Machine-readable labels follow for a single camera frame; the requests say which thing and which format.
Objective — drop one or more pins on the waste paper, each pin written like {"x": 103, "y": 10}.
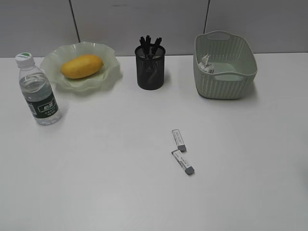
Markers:
{"x": 205, "y": 65}

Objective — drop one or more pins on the yellow mango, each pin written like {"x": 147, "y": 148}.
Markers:
{"x": 82, "y": 66}

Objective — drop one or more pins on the black marker pen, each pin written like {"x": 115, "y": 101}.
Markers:
{"x": 147, "y": 45}
{"x": 144, "y": 46}
{"x": 155, "y": 46}

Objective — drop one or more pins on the pale green woven plastic basket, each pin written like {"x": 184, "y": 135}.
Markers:
{"x": 234, "y": 64}

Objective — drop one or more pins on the clear water bottle green label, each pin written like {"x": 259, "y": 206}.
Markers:
{"x": 37, "y": 90}

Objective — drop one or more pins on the black mesh pen holder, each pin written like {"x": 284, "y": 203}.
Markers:
{"x": 142, "y": 63}

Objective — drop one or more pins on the pale green wavy glass plate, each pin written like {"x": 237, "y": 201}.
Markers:
{"x": 102, "y": 80}

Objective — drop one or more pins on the grey white eraser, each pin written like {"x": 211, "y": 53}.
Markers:
{"x": 150, "y": 76}
{"x": 179, "y": 140}
{"x": 188, "y": 169}

